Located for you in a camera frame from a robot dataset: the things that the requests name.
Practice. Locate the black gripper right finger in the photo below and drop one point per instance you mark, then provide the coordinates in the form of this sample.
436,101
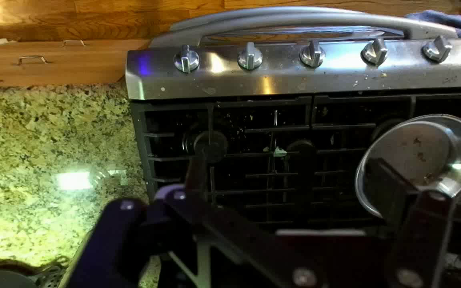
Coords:
421,221

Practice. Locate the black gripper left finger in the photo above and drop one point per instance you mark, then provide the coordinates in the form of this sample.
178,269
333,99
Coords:
258,257

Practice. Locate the stainless steel stove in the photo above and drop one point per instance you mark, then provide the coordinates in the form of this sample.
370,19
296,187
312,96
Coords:
295,134

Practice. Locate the stove knob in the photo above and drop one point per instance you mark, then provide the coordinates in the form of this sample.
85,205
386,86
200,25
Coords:
437,49
312,54
250,57
187,59
375,51

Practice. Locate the blue cloth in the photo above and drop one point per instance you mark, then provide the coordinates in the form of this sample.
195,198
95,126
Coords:
436,17

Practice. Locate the wooden cabinet drawers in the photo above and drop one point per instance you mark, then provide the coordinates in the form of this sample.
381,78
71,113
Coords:
83,41

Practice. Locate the grey oven door handle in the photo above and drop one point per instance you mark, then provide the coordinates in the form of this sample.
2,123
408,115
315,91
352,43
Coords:
192,30

